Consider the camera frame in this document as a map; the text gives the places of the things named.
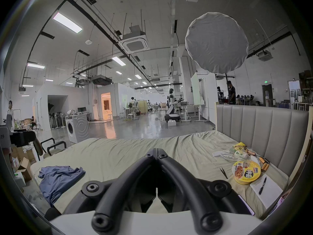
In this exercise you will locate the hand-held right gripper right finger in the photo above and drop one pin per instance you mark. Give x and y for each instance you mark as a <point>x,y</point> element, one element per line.
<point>190,187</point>

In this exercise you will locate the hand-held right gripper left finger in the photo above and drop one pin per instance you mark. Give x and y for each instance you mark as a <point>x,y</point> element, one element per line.
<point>122,187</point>

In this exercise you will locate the bed with pale green sheet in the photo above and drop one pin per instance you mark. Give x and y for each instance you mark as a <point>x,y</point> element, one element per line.
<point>117,153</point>

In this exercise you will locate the black tweezers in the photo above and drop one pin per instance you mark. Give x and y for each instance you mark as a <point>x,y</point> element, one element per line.
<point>224,173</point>

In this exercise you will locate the clear plastic bag of snacks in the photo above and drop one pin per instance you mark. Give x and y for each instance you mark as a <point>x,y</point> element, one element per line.
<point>233,153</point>

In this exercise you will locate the yellow instant noodle bowl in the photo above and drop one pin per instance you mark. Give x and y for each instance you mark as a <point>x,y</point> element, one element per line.
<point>245,173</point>

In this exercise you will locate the dark phone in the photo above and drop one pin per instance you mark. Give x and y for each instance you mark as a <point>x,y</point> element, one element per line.
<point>245,204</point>

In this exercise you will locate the dark blue shirt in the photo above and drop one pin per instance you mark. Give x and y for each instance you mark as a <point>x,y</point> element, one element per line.
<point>58,180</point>

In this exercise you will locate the white washing machine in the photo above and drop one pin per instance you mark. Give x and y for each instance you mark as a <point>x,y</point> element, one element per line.
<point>80,128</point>

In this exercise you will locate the black pen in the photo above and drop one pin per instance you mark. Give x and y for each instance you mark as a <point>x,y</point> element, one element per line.
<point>263,186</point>

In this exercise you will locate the white notepad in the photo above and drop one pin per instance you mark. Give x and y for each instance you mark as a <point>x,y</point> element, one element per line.
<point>271,193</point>

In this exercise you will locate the white table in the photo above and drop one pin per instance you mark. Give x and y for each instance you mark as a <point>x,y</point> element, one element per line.
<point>185,106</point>

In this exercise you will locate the desk with monitors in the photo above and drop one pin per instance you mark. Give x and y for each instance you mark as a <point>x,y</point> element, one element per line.
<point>82,111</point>

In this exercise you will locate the grey padded headboard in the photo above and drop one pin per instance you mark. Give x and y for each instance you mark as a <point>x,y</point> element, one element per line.
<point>256,126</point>

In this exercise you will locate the white humanoid robot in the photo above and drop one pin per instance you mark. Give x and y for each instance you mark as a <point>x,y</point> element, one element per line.
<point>171,99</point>

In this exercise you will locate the black chair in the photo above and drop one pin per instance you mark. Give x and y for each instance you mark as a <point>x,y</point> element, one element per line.
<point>38,148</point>

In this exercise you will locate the row of standing fans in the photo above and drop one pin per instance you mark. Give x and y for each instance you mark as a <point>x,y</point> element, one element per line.
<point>56,120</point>

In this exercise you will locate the open brown carton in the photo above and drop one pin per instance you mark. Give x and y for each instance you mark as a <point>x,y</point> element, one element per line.
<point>24,166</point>

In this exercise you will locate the group of people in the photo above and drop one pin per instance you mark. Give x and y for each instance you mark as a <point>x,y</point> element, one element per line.
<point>244,98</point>

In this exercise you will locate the round white softbox lamp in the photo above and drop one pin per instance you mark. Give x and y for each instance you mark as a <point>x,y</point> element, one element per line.
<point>216,43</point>

